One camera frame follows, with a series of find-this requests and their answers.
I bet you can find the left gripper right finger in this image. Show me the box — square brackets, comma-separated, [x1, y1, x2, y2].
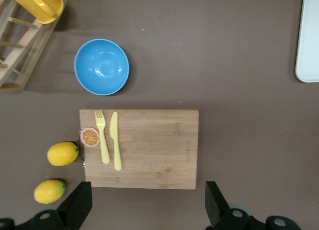
[205, 181, 300, 230]

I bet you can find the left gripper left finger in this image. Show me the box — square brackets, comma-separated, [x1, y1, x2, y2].
[0, 181, 93, 230]

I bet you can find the yellow lemon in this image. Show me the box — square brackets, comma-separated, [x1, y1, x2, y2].
[47, 141, 80, 167]
[33, 179, 67, 205]

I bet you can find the yellow plastic fork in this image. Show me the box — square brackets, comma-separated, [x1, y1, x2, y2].
[94, 110, 111, 165]

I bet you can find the toy orange slice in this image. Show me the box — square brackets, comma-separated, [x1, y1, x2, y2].
[81, 127, 101, 149]

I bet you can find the yellow plastic knife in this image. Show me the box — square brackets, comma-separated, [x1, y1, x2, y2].
[109, 111, 123, 171]

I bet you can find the wooden cutting board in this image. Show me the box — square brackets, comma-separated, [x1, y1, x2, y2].
[76, 109, 200, 190]

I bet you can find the blue bowl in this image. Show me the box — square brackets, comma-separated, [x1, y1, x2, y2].
[74, 39, 131, 96]

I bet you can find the brown table cover sheet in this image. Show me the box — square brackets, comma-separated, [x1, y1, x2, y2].
[0, 0, 319, 230]

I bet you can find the wooden cup rack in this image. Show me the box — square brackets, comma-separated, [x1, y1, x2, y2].
[0, 0, 73, 94]

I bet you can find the cream tray with bear print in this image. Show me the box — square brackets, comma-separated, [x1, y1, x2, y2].
[295, 0, 319, 83]

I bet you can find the yellow mug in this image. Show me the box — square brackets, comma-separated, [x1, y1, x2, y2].
[10, 0, 64, 25]

